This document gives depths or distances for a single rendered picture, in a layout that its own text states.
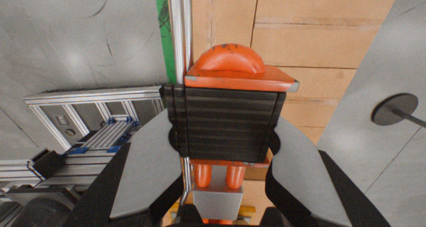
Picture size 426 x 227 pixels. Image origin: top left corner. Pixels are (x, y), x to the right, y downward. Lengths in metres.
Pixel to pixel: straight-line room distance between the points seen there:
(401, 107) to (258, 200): 2.10
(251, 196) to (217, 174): 0.32
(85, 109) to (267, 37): 1.65
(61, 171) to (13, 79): 1.62
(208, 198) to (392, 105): 2.25
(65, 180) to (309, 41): 1.29
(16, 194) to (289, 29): 1.32
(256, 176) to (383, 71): 1.80
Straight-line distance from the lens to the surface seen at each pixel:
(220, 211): 0.23
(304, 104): 1.03
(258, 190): 0.49
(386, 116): 2.40
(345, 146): 2.50
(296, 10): 0.85
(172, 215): 0.59
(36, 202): 0.90
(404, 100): 2.39
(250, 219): 0.60
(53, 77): 2.13
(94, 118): 1.79
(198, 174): 0.18
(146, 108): 1.43
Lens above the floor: 1.31
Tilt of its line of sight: 60 degrees down
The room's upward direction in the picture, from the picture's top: 178 degrees counter-clockwise
